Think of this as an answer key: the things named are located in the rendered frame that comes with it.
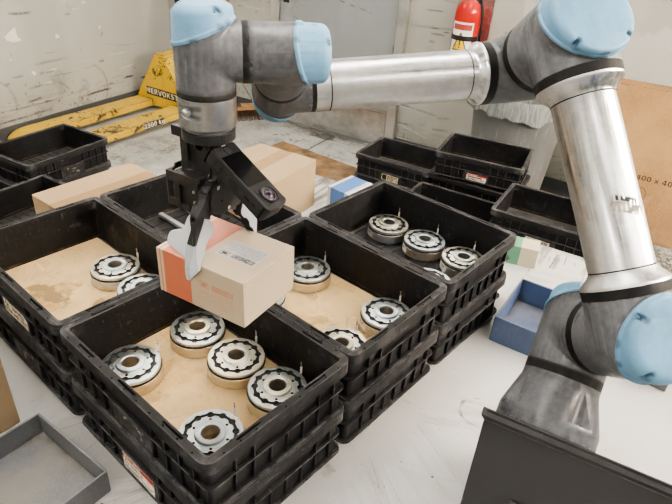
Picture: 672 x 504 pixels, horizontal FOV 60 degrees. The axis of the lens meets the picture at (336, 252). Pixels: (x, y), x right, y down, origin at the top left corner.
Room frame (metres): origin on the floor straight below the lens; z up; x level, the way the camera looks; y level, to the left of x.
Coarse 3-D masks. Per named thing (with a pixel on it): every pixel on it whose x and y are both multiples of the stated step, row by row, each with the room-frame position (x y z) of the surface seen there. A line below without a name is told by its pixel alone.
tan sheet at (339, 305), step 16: (336, 288) 1.06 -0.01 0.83; (352, 288) 1.06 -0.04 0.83; (288, 304) 0.99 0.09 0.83; (304, 304) 0.99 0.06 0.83; (320, 304) 1.00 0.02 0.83; (336, 304) 1.00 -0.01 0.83; (352, 304) 1.01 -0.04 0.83; (304, 320) 0.94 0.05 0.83; (320, 320) 0.94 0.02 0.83; (336, 320) 0.95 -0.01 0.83; (352, 320) 0.95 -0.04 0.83; (368, 336) 0.90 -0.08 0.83
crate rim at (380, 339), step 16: (288, 224) 1.16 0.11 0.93; (320, 224) 1.17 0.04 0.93; (352, 240) 1.10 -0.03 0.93; (384, 256) 1.05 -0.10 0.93; (416, 272) 1.00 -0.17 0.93; (416, 304) 0.89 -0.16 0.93; (432, 304) 0.91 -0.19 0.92; (400, 320) 0.83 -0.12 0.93; (416, 320) 0.87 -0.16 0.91; (320, 336) 0.77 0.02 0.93; (384, 336) 0.79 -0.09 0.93; (352, 352) 0.74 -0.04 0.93; (368, 352) 0.75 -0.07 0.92
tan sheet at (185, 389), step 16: (160, 336) 0.86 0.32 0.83; (160, 352) 0.81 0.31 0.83; (176, 368) 0.78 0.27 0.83; (192, 368) 0.78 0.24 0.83; (160, 384) 0.73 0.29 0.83; (176, 384) 0.74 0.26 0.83; (192, 384) 0.74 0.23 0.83; (208, 384) 0.74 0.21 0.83; (160, 400) 0.70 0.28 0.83; (176, 400) 0.70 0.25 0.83; (192, 400) 0.70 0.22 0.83; (208, 400) 0.70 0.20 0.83; (224, 400) 0.71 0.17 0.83; (240, 400) 0.71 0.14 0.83; (176, 416) 0.66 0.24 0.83; (240, 416) 0.67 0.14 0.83
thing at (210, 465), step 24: (144, 288) 0.87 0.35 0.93; (96, 312) 0.79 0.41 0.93; (72, 336) 0.73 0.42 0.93; (312, 336) 0.77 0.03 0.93; (96, 360) 0.68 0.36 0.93; (120, 384) 0.63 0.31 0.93; (312, 384) 0.66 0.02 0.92; (144, 408) 0.59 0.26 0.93; (288, 408) 0.61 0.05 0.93; (168, 432) 0.55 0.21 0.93; (264, 432) 0.57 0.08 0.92; (192, 456) 0.51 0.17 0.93; (216, 456) 0.51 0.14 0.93
